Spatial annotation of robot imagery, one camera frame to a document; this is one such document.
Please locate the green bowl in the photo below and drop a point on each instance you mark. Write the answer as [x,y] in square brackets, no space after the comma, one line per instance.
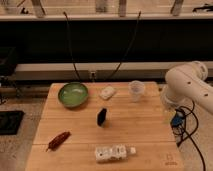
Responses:
[73,94]

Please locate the black eraser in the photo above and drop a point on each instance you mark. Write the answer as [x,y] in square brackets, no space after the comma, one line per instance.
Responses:
[101,117]

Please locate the clear plastic cup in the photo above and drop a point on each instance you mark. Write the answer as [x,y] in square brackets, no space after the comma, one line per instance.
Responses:
[136,90]

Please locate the black floor mat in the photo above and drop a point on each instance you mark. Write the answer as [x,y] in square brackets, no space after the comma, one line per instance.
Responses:
[10,122]

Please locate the blue connector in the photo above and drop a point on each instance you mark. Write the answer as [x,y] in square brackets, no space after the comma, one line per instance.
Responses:
[176,120]

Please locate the clear plastic bottle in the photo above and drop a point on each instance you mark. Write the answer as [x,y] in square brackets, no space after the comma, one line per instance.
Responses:
[113,153]

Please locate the red chili pepper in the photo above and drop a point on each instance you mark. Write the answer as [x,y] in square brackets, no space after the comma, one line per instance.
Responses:
[58,140]

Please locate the white wall outlet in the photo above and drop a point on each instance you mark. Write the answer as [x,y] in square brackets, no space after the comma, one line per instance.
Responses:
[92,75]

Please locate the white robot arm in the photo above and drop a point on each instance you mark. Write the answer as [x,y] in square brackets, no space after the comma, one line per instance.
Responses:
[187,81]

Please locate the white crumpled object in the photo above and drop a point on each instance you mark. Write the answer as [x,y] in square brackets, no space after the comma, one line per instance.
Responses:
[107,92]

